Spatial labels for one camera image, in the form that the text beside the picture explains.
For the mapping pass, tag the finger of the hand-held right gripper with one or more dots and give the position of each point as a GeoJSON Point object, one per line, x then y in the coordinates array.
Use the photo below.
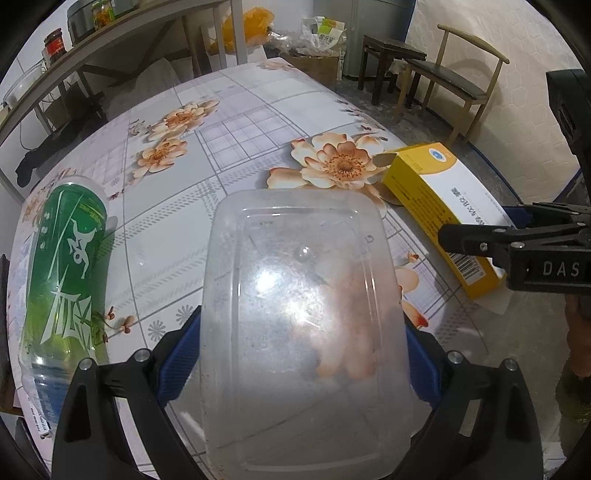
{"type": "Point", "coordinates": [471, 237]}
{"type": "Point", "coordinates": [540, 214]}

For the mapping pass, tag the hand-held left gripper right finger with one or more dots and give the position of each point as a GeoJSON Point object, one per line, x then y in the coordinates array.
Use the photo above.
{"type": "Point", "coordinates": [422, 369]}

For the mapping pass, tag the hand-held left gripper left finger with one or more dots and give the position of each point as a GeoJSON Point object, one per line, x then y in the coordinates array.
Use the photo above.
{"type": "Point", "coordinates": [182, 364]}

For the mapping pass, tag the yellow and white carton box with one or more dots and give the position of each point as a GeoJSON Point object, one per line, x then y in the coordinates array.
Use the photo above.
{"type": "Point", "coordinates": [420, 184]}

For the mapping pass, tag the clear plastic food container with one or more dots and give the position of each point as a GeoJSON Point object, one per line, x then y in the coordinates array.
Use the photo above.
{"type": "Point", "coordinates": [295, 300]}

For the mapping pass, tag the green label plastic bottle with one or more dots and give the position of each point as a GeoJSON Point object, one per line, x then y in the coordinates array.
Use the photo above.
{"type": "Point", "coordinates": [64, 277]}

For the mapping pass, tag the wooden chair with dark seat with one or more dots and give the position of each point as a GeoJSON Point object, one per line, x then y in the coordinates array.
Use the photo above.
{"type": "Point", "coordinates": [448, 76]}

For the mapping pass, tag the cream mattress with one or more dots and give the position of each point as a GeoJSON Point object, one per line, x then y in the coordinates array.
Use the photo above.
{"type": "Point", "coordinates": [521, 41]}

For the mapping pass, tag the dark wooden stool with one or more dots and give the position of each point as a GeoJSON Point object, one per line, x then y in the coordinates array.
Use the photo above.
{"type": "Point", "coordinates": [388, 46]}

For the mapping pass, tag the cardboard box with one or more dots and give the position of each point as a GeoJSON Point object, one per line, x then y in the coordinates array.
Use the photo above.
{"type": "Point", "coordinates": [323, 70]}

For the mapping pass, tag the grey refrigerator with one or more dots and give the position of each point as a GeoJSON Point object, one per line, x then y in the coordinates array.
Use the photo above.
{"type": "Point", "coordinates": [378, 14]}

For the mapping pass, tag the white plastic bag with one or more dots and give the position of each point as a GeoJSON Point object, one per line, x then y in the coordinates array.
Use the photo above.
{"type": "Point", "coordinates": [325, 34]}

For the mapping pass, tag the black cloth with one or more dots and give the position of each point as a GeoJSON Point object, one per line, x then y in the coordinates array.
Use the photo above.
{"type": "Point", "coordinates": [51, 147]}

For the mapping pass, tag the clear plastic bags bundle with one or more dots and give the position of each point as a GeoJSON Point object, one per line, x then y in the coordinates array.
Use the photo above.
{"type": "Point", "coordinates": [288, 44]}

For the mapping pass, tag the brown carton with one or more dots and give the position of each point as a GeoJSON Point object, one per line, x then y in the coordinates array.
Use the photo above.
{"type": "Point", "coordinates": [69, 107]}

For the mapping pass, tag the white sack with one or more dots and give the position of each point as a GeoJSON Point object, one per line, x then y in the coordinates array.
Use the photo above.
{"type": "Point", "coordinates": [152, 78]}

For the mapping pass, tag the yellow plastic bag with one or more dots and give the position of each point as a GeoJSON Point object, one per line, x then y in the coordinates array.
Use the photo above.
{"type": "Point", "coordinates": [254, 23]}

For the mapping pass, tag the glass bowl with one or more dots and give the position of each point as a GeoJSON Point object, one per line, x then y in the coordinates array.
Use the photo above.
{"type": "Point", "coordinates": [21, 85]}

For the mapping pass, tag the white shelf table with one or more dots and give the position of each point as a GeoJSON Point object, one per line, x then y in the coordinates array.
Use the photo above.
{"type": "Point", "coordinates": [92, 46]}

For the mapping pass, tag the red-label sauce jar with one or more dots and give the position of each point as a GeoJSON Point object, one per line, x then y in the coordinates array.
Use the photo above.
{"type": "Point", "coordinates": [54, 46]}

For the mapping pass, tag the grey rice cooker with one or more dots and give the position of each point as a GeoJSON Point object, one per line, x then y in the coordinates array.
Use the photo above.
{"type": "Point", "coordinates": [79, 21]}

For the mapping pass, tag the jar of yellow pickles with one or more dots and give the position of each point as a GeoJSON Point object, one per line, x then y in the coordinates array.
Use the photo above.
{"type": "Point", "coordinates": [104, 11]}

